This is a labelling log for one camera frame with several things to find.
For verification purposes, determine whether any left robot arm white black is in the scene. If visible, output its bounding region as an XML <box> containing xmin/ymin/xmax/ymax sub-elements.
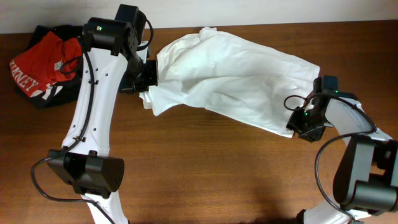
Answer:
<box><xmin>46</xmin><ymin>4</ymin><xmax>159</xmax><ymax>223</ymax></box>

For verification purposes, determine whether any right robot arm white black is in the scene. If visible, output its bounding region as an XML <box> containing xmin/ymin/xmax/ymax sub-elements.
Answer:
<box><xmin>286</xmin><ymin>76</ymin><xmax>397</xmax><ymax>224</ymax></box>

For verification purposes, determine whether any white t-shirt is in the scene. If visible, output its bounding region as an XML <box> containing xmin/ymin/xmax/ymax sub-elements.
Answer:
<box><xmin>139</xmin><ymin>27</ymin><xmax>320</xmax><ymax>138</ymax></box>

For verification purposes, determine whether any red and black folded garment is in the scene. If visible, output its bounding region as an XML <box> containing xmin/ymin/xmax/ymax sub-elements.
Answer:
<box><xmin>9</xmin><ymin>30</ymin><xmax>83</xmax><ymax>108</ymax></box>

